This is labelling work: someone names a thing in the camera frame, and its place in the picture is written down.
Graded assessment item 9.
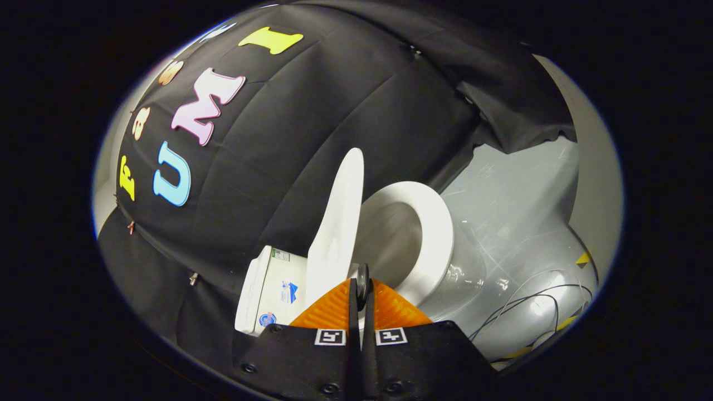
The black cable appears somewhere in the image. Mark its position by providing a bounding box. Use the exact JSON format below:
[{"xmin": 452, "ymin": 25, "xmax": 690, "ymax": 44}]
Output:
[{"xmin": 470, "ymin": 284, "xmax": 595, "ymax": 341}]

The black backdrop cloth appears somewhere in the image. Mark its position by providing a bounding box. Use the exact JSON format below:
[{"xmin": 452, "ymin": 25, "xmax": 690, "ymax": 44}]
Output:
[{"xmin": 97, "ymin": 0, "xmax": 577, "ymax": 368}]

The white ceramic toilet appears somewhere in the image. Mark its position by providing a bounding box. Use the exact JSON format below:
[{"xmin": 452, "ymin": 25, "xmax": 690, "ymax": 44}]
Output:
[{"xmin": 235, "ymin": 181, "xmax": 488, "ymax": 338}]

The white toilet lid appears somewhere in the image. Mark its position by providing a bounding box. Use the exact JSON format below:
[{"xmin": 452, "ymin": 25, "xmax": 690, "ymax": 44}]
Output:
[{"xmin": 305, "ymin": 148, "xmax": 372, "ymax": 312}]

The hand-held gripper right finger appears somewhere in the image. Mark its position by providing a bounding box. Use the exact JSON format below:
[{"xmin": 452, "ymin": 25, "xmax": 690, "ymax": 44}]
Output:
[{"xmin": 361, "ymin": 277, "xmax": 497, "ymax": 401}]

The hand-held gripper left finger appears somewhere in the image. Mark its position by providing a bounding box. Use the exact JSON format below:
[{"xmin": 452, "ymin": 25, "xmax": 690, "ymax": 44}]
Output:
[{"xmin": 231, "ymin": 277, "xmax": 361, "ymax": 401}]

